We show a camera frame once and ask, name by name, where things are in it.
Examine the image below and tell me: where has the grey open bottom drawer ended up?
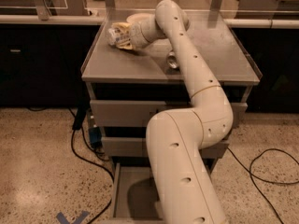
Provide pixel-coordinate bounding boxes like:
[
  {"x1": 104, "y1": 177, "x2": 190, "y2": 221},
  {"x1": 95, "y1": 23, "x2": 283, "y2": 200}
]
[{"x1": 100, "y1": 161, "x2": 230, "y2": 224}]

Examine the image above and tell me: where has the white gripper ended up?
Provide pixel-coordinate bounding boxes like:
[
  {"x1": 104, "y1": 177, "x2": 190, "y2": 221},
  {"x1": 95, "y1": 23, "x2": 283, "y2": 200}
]
[{"x1": 112, "y1": 14, "x2": 165, "y2": 50}]

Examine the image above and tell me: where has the cream ceramic bowl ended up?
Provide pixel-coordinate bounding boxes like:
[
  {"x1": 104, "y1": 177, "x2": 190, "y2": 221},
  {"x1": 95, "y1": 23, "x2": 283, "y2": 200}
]
[{"x1": 126, "y1": 13, "x2": 150, "y2": 24}]

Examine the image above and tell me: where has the black floor cable right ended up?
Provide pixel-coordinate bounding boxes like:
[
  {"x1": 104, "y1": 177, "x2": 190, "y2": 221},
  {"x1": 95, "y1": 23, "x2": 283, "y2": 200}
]
[{"x1": 226, "y1": 146, "x2": 299, "y2": 224}]

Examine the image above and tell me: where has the blue power box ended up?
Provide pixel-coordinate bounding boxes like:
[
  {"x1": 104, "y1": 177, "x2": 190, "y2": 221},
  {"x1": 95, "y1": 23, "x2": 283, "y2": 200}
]
[{"x1": 87, "y1": 115, "x2": 102, "y2": 149}]

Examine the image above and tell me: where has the grey top drawer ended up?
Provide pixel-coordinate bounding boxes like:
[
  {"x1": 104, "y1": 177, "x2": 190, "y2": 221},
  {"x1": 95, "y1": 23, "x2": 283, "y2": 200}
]
[{"x1": 89, "y1": 99, "x2": 249, "y2": 129}]

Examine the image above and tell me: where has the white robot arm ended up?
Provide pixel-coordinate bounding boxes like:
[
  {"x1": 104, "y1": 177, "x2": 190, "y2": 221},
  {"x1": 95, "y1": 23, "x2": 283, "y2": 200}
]
[{"x1": 128, "y1": 0, "x2": 234, "y2": 224}]

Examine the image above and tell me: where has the black floor cable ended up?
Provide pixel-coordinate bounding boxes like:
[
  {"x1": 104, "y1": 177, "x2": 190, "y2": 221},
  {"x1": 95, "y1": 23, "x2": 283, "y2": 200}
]
[
  {"x1": 226, "y1": 146, "x2": 299, "y2": 224},
  {"x1": 24, "y1": 105, "x2": 115, "y2": 224}
]

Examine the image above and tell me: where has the grey middle drawer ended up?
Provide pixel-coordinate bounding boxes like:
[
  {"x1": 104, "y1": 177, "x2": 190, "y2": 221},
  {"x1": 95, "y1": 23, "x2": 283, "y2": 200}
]
[{"x1": 101, "y1": 137, "x2": 229, "y2": 159}]

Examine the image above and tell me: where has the grey metal drawer cabinet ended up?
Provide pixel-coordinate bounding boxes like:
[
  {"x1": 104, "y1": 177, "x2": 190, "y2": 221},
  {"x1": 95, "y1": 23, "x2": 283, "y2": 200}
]
[{"x1": 79, "y1": 7, "x2": 263, "y2": 173}]

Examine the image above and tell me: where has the black floor cable left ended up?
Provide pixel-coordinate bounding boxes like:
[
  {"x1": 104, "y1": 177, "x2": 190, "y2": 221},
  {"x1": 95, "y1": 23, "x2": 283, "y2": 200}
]
[{"x1": 24, "y1": 105, "x2": 115, "y2": 224}]

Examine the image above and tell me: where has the white horizontal rail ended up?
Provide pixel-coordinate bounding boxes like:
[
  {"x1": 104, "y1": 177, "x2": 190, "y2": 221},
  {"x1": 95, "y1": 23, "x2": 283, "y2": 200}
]
[{"x1": 0, "y1": 15, "x2": 299, "y2": 29}]

